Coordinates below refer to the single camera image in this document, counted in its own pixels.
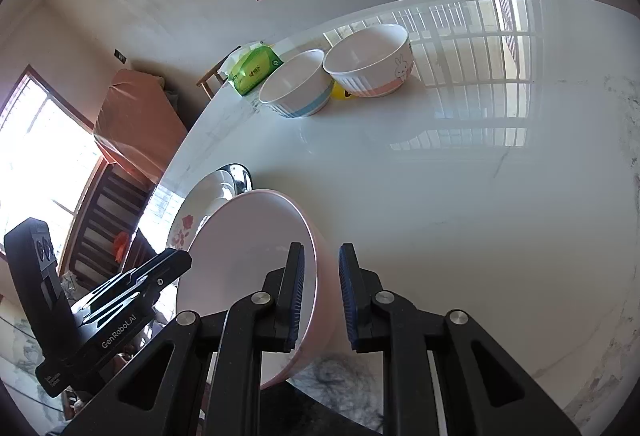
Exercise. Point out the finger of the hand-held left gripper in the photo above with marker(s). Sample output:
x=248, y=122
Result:
x=160, y=271

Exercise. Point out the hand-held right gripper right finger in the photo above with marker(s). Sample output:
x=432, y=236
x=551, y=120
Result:
x=348, y=301

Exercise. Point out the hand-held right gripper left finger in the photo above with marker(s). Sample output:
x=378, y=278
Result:
x=295, y=301

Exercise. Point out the large pink bowl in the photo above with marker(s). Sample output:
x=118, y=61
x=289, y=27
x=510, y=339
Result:
x=240, y=256

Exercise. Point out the white floral dish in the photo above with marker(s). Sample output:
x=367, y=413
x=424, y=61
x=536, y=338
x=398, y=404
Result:
x=200, y=211

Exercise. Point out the blue patterned plate dark rim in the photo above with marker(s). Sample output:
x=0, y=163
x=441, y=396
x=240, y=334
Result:
x=241, y=178

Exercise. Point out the orange cloth covered furniture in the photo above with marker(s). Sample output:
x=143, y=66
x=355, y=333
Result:
x=140, y=125

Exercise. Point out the light wooden chair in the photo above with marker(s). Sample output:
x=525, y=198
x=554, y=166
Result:
x=212, y=75

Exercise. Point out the small yellow object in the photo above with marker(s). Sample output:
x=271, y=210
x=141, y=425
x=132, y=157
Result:
x=342, y=91

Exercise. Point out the white bowl blue stripe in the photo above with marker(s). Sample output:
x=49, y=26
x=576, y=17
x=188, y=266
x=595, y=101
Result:
x=295, y=85

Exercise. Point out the green tissue pack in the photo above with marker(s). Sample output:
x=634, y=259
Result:
x=255, y=68

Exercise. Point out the white bowl rabbit print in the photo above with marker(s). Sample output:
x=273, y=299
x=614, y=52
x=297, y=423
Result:
x=370, y=60

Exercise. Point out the side window wooden frame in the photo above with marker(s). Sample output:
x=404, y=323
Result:
x=40, y=155

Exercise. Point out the black wall switch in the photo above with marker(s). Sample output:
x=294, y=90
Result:
x=120, y=56

